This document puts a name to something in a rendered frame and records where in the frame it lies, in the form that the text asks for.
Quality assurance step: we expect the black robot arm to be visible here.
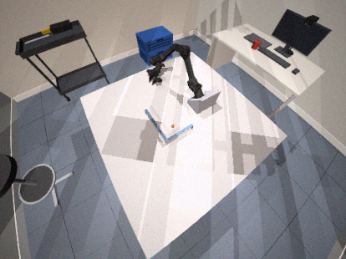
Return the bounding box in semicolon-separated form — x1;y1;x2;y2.
147;43;205;99

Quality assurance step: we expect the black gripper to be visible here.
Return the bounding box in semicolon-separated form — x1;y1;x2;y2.
149;68;162;84

